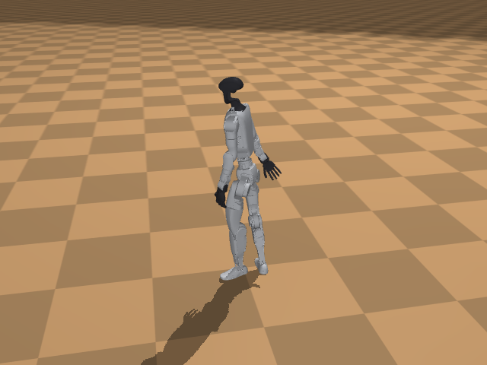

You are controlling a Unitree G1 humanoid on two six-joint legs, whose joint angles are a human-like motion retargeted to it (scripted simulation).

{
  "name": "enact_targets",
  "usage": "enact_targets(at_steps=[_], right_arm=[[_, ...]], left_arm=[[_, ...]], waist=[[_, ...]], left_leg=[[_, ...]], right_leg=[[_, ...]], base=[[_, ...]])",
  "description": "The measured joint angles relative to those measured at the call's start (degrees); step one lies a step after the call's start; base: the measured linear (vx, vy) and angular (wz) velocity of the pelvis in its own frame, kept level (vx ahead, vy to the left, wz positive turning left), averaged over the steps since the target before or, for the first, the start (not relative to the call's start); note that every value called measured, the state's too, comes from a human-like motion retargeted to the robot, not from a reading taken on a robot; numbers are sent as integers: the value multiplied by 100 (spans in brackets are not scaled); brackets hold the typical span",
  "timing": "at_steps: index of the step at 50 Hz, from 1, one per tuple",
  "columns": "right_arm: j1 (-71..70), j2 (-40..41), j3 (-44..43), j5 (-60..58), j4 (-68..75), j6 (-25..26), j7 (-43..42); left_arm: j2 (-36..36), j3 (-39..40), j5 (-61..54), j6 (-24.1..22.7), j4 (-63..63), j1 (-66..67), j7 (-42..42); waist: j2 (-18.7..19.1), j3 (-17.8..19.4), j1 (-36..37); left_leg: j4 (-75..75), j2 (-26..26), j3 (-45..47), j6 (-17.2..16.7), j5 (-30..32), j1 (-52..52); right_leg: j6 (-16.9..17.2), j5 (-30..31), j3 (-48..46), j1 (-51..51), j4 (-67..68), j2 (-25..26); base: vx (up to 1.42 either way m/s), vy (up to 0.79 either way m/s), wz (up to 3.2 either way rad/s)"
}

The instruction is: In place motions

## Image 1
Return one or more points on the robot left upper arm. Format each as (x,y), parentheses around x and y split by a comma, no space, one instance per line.
(231,126)

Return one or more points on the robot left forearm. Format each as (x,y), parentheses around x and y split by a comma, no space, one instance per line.
(228,166)

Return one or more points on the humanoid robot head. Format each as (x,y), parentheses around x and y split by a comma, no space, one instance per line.
(231,85)

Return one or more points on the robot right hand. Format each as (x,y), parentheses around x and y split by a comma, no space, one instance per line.
(269,166)

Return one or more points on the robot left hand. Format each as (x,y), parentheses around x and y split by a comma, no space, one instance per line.
(220,196)

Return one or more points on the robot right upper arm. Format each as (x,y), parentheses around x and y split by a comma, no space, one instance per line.
(254,131)

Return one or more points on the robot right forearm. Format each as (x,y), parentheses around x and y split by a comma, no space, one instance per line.
(258,149)

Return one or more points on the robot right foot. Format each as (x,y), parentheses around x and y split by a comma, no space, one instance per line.
(263,269)

